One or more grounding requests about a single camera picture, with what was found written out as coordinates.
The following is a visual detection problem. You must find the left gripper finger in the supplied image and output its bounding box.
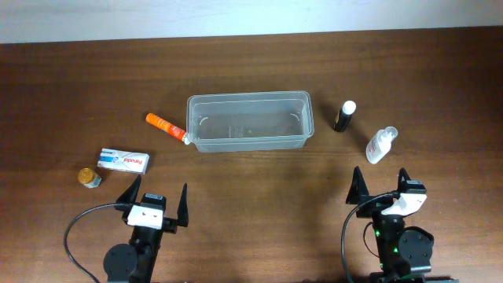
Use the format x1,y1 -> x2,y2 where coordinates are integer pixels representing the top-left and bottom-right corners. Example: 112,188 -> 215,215
177,183 -> 189,227
116,175 -> 141,204

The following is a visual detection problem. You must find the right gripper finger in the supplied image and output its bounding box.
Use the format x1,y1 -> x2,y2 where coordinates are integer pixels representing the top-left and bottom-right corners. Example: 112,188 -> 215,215
397,167 -> 410,193
346,166 -> 369,204

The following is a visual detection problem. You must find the white Panadol box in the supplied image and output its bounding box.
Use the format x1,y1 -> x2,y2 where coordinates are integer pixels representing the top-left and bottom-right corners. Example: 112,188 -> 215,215
97,148 -> 150,175

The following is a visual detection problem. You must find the small gold-lid jar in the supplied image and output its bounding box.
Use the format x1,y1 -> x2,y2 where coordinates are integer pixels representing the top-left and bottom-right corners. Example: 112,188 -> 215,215
77,167 -> 101,189

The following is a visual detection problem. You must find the white spray bottle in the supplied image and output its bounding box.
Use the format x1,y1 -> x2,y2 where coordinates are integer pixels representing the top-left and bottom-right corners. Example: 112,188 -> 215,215
365,127 -> 398,164

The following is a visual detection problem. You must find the black bottle white cap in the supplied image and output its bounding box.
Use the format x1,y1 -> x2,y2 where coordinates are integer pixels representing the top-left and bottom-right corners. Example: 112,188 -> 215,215
333,101 -> 356,132

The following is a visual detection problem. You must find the orange tablet tube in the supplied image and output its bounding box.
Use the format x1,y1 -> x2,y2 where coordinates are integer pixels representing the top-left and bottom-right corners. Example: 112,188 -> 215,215
145,113 -> 191,145

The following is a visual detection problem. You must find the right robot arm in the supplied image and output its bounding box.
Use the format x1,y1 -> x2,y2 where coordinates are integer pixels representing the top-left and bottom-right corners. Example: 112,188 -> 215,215
341,167 -> 434,283

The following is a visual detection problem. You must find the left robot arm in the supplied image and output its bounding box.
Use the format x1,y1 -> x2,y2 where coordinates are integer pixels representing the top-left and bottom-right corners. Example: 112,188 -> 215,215
103,176 -> 189,283

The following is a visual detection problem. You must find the clear plastic container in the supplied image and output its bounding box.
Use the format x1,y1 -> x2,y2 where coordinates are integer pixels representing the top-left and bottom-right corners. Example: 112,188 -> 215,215
186,90 -> 314,153

